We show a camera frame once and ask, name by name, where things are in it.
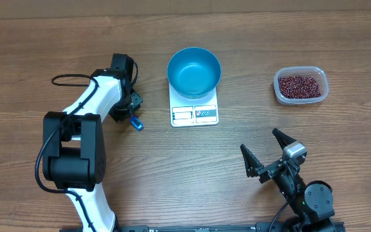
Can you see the white digital kitchen scale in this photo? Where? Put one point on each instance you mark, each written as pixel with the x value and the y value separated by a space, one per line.
pixel 185 112

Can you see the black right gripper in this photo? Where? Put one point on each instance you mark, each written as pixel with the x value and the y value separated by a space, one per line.
pixel 254 165

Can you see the red measuring scoop blue handle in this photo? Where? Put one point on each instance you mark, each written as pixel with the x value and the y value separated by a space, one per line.
pixel 136 123

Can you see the teal plastic bowl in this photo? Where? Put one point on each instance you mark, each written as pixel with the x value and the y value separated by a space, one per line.
pixel 194 72

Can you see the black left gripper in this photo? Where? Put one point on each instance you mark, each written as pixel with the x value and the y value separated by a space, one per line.
pixel 118 115

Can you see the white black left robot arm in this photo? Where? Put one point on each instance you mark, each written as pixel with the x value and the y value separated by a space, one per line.
pixel 72 159

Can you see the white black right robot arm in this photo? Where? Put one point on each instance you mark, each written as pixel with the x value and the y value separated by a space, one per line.
pixel 308 207

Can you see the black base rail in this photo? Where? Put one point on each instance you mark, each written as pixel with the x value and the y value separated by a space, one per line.
pixel 258 227

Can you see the clear container of red beans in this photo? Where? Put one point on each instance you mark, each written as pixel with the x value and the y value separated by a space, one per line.
pixel 299 85

